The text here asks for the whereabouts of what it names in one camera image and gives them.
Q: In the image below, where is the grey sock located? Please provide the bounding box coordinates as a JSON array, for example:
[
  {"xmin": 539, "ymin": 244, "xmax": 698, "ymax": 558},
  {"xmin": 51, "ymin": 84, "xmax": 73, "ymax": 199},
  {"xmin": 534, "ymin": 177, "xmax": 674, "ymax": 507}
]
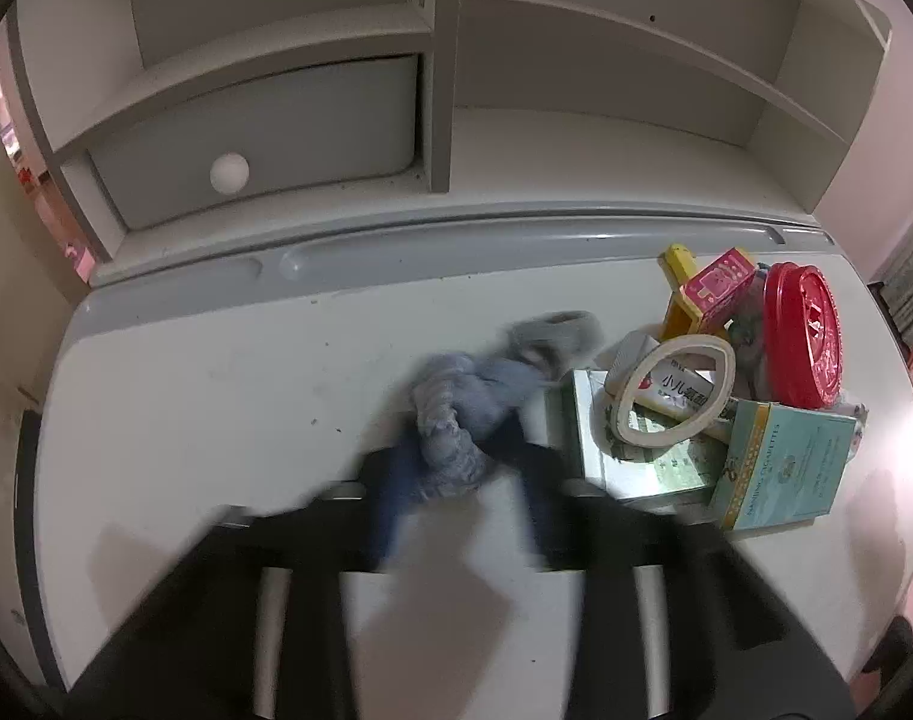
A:
[{"xmin": 407, "ymin": 309, "xmax": 606, "ymax": 500}]

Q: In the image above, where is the pink box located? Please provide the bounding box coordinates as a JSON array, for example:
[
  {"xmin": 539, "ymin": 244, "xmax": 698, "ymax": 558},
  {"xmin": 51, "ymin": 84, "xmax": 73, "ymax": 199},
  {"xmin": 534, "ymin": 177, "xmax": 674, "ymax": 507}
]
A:
[{"xmin": 685, "ymin": 247, "xmax": 759, "ymax": 325}]

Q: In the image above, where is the red lid container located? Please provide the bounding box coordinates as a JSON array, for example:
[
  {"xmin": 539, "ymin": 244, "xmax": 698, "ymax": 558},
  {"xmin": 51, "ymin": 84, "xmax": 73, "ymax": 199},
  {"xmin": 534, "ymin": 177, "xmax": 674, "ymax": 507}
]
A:
[{"xmin": 762, "ymin": 262, "xmax": 849, "ymax": 410}]

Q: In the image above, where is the white tape roll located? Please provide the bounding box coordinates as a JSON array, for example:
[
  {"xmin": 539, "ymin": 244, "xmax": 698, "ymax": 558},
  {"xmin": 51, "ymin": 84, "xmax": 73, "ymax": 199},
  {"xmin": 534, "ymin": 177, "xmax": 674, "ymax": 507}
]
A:
[{"xmin": 604, "ymin": 335, "xmax": 738, "ymax": 449}]

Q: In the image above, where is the green box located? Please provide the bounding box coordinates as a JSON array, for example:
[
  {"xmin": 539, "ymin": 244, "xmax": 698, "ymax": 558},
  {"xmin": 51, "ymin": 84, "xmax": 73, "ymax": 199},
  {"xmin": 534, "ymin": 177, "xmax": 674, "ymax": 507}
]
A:
[{"xmin": 550, "ymin": 369, "xmax": 728, "ymax": 505}]

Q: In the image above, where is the white medicine box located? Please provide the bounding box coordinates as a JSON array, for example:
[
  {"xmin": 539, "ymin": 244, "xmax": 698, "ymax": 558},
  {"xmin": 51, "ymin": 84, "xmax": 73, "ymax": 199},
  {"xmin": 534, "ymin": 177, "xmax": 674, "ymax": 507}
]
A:
[{"xmin": 636, "ymin": 356, "xmax": 735, "ymax": 443}]

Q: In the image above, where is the white desk shelf unit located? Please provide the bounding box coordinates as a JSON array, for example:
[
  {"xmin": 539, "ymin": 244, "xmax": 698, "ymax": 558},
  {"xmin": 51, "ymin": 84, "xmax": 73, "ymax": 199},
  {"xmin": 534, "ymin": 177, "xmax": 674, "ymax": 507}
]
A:
[{"xmin": 6, "ymin": 0, "xmax": 894, "ymax": 286}]

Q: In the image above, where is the grey drawer with knob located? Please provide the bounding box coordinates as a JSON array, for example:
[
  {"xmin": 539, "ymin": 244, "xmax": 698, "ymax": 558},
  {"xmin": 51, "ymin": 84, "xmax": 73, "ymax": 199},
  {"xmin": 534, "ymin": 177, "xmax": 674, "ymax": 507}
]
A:
[{"xmin": 87, "ymin": 54, "xmax": 418, "ymax": 232}]

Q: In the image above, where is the yellow box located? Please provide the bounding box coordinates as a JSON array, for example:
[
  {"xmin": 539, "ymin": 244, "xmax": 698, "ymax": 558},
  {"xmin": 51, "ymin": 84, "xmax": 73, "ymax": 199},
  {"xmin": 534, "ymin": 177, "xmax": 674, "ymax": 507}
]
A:
[{"xmin": 657, "ymin": 244, "xmax": 729, "ymax": 343}]

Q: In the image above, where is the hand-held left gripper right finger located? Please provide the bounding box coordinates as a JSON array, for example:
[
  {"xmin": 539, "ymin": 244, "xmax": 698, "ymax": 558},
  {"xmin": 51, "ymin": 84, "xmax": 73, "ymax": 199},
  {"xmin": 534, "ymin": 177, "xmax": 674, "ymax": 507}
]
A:
[{"xmin": 502, "ymin": 436, "xmax": 857, "ymax": 720}]

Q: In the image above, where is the teal cigarette box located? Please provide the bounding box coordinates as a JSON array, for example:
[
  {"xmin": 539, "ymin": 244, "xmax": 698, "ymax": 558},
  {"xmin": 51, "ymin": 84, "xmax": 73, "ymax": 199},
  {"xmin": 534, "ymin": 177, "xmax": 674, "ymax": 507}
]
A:
[{"xmin": 707, "ymin": 399, "xmax": 863, "ymax": 533}]

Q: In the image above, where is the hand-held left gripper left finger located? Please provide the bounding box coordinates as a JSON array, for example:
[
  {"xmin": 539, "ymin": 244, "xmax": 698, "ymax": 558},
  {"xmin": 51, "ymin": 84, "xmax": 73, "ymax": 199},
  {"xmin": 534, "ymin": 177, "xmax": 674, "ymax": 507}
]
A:
[{"xmin": 66, "ymin": 451, "xmax": 426, "ymax": 720}]

